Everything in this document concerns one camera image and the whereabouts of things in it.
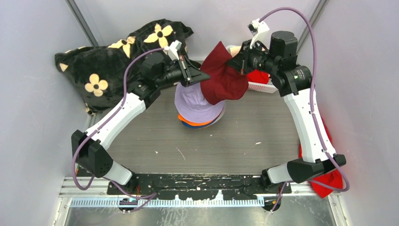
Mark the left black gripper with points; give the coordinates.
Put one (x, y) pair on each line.
(189, 74)

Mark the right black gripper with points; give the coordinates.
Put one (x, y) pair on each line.
(241, 61)

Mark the maroon bucket hat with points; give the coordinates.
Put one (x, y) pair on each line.
(225, 82)

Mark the lilac bucket hat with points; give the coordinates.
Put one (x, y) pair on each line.
(192, 105)

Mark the white plastic basket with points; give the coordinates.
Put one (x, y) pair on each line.
(266, 88)

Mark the orange bucket hat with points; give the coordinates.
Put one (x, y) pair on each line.
(193, 123)

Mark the blue bucket hat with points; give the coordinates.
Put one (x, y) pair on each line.
(197, 126)

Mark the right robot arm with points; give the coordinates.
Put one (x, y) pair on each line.
(293, 82)

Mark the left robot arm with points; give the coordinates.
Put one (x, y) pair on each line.
(143, 80)

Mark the beige bucket hat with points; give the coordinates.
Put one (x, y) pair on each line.
(233, 50)

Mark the red bucket hat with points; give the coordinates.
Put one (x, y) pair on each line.
(257, 76)

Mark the black blanket with cream flowers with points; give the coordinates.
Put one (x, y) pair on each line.
(97, 73)

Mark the red cloth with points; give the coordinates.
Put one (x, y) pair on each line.
(333, 179)

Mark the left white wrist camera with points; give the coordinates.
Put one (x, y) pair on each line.
(172, 50)

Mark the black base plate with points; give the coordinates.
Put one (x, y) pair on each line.
(204, 186)

